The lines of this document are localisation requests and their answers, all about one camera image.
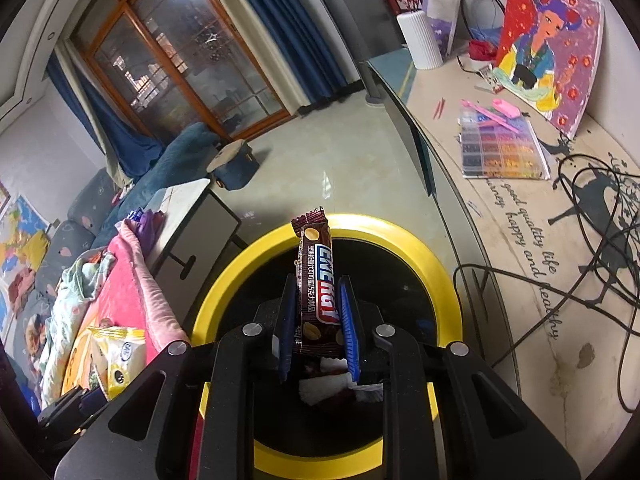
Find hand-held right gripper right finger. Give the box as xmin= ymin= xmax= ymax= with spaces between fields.
xmin=339 ymin=275 xmax=582 ymax=480

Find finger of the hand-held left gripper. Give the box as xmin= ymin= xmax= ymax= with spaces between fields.
xmin=37 ymin=385 xmax=109 ymax=436

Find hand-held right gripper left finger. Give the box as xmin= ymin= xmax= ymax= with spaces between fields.
xmin=54 ymin=273 xmax=298 ymax=480

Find brown chocolate bar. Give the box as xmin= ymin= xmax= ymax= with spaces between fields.
xmin=291 ymin=206 xmax=347 ymax=361

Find yellow round bin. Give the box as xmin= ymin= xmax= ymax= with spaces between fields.
xmin=190 ymin=213 xmax=467 ymax=480

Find white crumpled tissue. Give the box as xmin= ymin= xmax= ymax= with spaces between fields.
xmin=298 ymin=356 xmax=386 ymax=407

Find yellow white snack packet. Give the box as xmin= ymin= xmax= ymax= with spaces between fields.
xmin=86 ymin=326 xmax=149 ymax=402

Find light floral blanket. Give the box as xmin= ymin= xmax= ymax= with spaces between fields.
xmin=37 ymin=250 xmax=119 ymax=407

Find pink plush blanket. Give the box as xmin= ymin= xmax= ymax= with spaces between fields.
xmin=60 ymin=220 xmax=191 ymax=397

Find white-top side table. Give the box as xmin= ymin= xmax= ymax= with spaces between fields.
xmin=145 ymin=178 xmax=246 ymax=281

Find blue round stool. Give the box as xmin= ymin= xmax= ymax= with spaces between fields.
xmin=209 ymin=140 xmax=261 ymax=191

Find purple cloth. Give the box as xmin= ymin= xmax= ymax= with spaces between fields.
xmin=127 ymin=208 xmax=166 ymax=251

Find grey patterned sofa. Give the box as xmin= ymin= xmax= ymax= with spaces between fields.
xmin=0 ymin=167 xmax=122 ymax=411

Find blue plush sofa throw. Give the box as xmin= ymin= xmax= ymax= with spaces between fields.
xmin=95 ymin=121 xmax=222 ymax=241

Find clear bead organiser box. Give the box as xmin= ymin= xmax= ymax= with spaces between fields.
xmin=458 ymin=115 xmax=551 ymax=181

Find blue curtain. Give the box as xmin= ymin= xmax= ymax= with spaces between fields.
xmin=45 ymin=52 xmax=166 ymax=187
xmin=217 ymin=0 xmax=364 ymax=107

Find pink stick tool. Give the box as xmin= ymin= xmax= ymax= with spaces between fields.
xmin=460 ymin=100 xmax=517 ymax=129

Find wooden framed glass door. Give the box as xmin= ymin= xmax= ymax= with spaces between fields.
xmin=70 ymin=0 xmax=294 ymax=144

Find small printed card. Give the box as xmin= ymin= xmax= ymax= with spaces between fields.
xmin=477 ymin=65 xmax=504 ymax=94

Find white ribbed vase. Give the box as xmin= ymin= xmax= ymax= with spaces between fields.
xmin=396 ymin=10 xmax=445 ymax=71

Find small purple picture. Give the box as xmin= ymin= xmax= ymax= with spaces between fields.
xmin=422 ymin=0 xmax=464 ymax=59

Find colourful figure painting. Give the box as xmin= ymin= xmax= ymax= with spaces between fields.
xmin=492 ymin=0 xmax=606 ymax=141

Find colourful wall poster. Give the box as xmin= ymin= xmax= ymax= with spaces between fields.
xmin=0 ymin=195 xmax=51 ymax=287

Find tangled black cables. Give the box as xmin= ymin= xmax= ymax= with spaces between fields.
xmin=452 ymin=154 xmax=640 ymax=417

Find black cable loop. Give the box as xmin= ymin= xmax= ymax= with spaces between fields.
xmin=459 ymin=0 xmax=506 ymax=44

